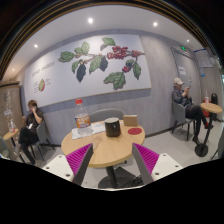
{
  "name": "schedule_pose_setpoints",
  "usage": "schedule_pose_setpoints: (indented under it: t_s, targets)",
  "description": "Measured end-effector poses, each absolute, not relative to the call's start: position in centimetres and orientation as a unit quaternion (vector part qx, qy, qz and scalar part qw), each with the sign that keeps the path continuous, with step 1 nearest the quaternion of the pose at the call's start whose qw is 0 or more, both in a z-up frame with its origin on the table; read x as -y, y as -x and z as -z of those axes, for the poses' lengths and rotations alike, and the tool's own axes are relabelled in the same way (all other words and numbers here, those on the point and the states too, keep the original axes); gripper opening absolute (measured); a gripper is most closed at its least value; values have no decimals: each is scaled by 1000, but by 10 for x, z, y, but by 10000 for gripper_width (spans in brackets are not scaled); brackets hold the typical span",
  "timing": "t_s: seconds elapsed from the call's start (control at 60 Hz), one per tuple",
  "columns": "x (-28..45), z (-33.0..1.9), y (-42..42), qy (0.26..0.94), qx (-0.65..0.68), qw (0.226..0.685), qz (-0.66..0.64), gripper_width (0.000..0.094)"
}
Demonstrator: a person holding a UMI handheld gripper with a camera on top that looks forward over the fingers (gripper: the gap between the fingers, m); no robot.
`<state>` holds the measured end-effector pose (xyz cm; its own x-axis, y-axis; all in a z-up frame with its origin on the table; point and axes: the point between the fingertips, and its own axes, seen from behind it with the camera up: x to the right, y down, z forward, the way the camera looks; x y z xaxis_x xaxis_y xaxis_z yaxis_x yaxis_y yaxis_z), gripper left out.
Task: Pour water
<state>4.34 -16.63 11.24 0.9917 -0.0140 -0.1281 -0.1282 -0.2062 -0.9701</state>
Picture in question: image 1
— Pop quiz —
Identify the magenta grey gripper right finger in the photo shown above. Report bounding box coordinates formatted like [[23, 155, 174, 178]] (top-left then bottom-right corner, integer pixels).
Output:
[[131, 142, 184, 186]]

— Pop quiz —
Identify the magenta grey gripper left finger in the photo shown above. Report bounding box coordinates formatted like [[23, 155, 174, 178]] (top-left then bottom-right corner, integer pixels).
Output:
[[43, 143, 94, 187]]

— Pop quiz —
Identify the clear plastic water bottle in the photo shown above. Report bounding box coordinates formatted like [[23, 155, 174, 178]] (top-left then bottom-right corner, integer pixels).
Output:
[[75, 99, 92, 137]]

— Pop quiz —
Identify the red round coaster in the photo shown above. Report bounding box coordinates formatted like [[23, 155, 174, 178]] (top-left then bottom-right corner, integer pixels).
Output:
[[128, 128, 142, 135]]

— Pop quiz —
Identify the round wooden table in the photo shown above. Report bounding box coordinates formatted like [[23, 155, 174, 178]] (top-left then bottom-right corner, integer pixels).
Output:
[[61, 123, 145, 188]]

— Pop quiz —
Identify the white paper sheet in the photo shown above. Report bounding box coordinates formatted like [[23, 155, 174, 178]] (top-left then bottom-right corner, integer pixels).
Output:
[[72, 121, 106, 139]]

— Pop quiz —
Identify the brown tissue box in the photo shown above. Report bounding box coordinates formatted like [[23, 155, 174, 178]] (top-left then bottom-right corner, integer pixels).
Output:
[[123, 115, 138, 126]]

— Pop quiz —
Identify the black mug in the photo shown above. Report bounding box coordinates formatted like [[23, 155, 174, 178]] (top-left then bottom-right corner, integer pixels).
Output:
[[105, 117, 121, 137]]

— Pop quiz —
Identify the grey chair left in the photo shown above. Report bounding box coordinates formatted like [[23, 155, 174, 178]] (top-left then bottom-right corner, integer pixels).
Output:
[[30, 122, 54, 158]]

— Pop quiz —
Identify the grey chair behind table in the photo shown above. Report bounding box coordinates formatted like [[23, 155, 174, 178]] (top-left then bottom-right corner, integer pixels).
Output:
[[90, 108, 125, 122]]

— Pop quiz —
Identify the grey chair right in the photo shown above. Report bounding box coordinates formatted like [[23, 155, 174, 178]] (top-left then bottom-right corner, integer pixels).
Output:
[[172, 103, 196, 131]]

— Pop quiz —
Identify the seated person in black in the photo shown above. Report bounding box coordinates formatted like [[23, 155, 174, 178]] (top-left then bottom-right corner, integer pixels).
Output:
[[18, 100, 44, 165]]

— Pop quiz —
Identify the small round table right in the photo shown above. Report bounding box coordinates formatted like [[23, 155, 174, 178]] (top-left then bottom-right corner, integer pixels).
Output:
[[194, 102, 223, 158]]

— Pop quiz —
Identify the small round table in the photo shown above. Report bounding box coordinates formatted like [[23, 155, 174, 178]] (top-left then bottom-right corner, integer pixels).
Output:
[[194, 102, 223, 158], [2, 128, 26, 164]]

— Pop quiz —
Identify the small round table left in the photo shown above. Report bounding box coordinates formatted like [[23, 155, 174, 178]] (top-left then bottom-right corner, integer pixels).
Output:
[[2, 128, 26, 164]]

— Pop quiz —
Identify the seated person with cap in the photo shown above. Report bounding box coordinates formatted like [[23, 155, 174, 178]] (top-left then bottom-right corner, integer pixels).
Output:
[[172, 78, 213, 145]]

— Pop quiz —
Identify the bottle on left table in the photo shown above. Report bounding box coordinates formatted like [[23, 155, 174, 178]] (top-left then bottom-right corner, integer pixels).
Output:
[[10, 119, 16, 133]]

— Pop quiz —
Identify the red cup on right table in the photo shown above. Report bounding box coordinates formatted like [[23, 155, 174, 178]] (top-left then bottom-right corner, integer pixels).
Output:
[[204, 96, 209, 103]]

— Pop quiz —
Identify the grey door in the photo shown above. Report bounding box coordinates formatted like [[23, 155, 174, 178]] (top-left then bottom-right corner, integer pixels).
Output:
[[172, 49, 201, 104]]

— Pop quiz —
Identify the coffee plant wall mural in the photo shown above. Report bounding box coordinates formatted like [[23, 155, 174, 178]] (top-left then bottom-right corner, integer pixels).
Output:
[[23, 34, 151, 107]]

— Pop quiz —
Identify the wall notice board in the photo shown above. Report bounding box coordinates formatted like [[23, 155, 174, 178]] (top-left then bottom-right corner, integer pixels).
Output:
[[195, 49, 213, 68]]

